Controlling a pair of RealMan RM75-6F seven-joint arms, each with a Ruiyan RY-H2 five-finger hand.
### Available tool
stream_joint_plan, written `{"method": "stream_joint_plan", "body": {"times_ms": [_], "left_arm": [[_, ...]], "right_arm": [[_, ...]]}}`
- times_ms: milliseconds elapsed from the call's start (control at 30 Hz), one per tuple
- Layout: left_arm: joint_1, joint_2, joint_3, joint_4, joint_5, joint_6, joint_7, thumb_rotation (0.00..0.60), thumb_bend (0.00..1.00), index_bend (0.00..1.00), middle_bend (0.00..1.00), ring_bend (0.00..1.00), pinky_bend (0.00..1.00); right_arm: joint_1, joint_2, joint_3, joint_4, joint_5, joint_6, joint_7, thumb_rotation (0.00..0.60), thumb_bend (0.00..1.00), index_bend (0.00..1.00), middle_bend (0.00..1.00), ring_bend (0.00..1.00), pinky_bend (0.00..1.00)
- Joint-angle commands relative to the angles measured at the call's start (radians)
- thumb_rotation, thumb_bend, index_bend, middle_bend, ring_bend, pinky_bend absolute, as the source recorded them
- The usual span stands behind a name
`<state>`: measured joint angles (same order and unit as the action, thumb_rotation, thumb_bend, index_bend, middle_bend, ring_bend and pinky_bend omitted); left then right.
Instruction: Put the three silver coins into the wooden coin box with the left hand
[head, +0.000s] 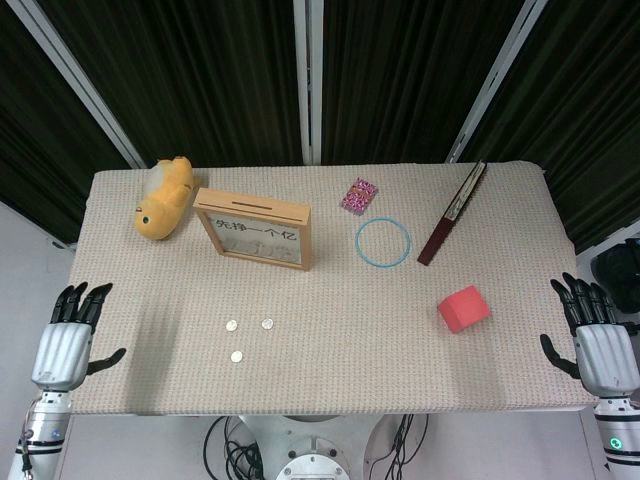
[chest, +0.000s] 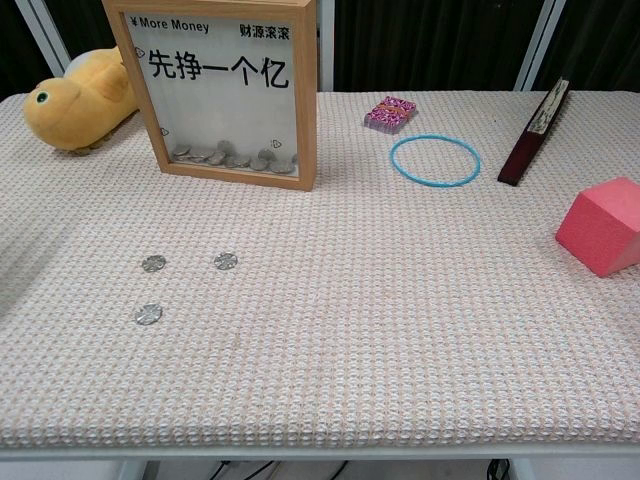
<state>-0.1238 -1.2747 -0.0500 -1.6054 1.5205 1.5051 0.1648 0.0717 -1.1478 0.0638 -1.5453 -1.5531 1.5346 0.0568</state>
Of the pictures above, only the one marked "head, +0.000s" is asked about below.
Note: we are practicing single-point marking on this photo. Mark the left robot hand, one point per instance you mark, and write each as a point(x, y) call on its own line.
point(62, 350)

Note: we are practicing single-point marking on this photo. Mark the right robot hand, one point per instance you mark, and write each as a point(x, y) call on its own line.
point(607, 355)

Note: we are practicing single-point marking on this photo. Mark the silver coin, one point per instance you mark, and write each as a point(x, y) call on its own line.
point(268, 323)
point(230, 325)
point(236, 356)

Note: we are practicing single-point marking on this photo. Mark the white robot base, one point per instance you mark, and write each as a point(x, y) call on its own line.
point(310, 445)

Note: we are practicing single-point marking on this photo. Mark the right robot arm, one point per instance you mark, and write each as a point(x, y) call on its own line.
point(617, 440)

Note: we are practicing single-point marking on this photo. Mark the black equipment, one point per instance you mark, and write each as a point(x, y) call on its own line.
point(620, 270)

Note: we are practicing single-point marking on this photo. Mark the red foam block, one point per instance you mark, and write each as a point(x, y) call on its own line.
point(462, 310)

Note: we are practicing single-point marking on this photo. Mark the yellow plush toy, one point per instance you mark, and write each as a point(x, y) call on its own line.
point(160, 210)

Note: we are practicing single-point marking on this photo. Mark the dark red folded fan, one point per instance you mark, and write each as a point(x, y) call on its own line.
point(440, 237)

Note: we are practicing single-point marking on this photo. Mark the black pleated curtain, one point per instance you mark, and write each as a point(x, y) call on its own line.
point(200, 90)
point(400, 80)
point(40, 125)
point(590, 125)

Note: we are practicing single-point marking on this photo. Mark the beige woven tablecloth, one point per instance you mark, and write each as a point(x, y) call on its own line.
point(325, 350)

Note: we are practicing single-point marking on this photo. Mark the pink patterned card deck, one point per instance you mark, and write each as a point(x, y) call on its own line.
point(359, 196)

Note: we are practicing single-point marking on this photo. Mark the wooden frame coin box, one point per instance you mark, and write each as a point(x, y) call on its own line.
point(250, 205)

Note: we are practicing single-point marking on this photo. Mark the white metal frame post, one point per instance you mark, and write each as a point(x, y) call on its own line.
point(301, 75)
point(77, 75)
point(497, 75)

